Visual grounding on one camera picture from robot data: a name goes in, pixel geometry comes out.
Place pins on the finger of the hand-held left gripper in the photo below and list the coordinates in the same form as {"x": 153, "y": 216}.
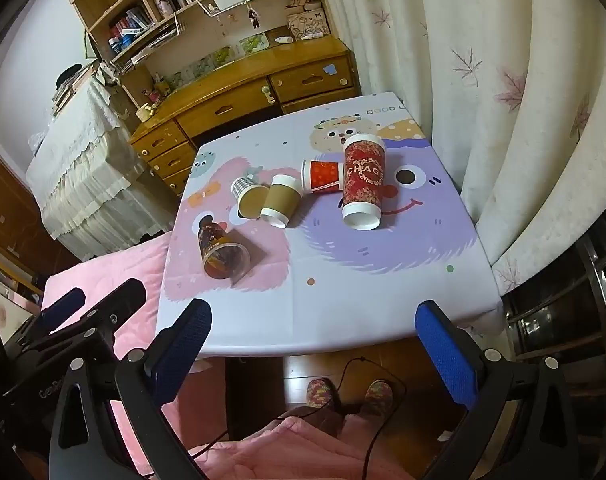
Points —
{"x": 115, "y": 302}
{"x": 63, "y": 305}

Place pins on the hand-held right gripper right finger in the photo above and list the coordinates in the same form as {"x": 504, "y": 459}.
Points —
{"x": 445, "y": 355}

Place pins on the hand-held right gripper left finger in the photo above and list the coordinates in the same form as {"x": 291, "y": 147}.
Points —
{"x": 183, "y": 350}

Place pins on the clear dark patterned plastic cup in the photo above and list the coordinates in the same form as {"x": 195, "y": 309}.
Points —
{"x": 220, "y": 252}

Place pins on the checkered paper cup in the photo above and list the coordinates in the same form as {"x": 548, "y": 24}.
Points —
{"x": 250, "y": 200}

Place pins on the brown sleeved white paper cup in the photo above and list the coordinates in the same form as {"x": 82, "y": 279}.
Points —
{"x": 280, "y": 200}

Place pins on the tall red patterned paper cup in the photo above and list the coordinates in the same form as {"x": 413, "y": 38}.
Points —
{"x": 363, "y": 180}

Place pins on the small red paper cup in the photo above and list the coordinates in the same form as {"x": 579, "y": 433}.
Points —
{"x": 325, "y": 176}

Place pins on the knitted multicoloured slipper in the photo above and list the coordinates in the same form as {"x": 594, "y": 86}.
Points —
{"x": 379, "y": 397}
{"x": 323, "y": 392}

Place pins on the dark table leg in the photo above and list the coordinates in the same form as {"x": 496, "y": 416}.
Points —
{"x": 253, "y": 400}

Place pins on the cartoon printed tablecloth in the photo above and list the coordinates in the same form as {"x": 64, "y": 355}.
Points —
{"x": 383, "y": 285}

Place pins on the operator's legs and slippers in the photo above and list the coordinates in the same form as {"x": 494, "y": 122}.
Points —
{"x": 350, "y": 365}

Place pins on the dark wooden cabinet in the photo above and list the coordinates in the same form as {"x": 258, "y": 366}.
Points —
{"x": 8, "y": 210}

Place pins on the white lace furniture cover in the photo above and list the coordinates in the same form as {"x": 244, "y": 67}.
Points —
{"x": 83, "y": 160}

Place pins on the person's legs in pink pants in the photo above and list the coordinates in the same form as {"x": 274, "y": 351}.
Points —
{"x": 293, "y": 450}

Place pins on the stack of books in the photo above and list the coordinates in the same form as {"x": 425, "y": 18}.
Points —
{"x": 68, "y": 87}

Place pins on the wooden desk with drawers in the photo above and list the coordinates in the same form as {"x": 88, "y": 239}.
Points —
{"x": 233, "y": 105}

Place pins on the pile of flat magazines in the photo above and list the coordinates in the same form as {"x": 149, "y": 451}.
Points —
{"x": 148, "y": 45}

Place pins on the white leaf print curtain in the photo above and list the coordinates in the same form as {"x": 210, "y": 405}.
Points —
{"x": 483, "y": 60}

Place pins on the pink and white tumbler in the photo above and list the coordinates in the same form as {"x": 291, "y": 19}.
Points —
{"x": 162, "y": 4}

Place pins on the blue sticky note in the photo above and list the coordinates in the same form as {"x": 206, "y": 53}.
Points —
{"x": 330, "y": 69}

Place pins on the small white bottle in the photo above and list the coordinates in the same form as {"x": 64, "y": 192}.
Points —
{"x": 283, "y": 40}

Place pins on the hanging doll figurine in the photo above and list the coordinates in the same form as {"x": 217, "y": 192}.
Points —
{"x": 253, "y": 17}

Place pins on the patterned beige bag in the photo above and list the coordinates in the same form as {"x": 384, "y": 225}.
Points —
{"x": 308, "y": 22}

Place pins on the metal rail rack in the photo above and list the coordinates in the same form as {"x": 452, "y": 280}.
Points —
{"x": 573, "y": 310}

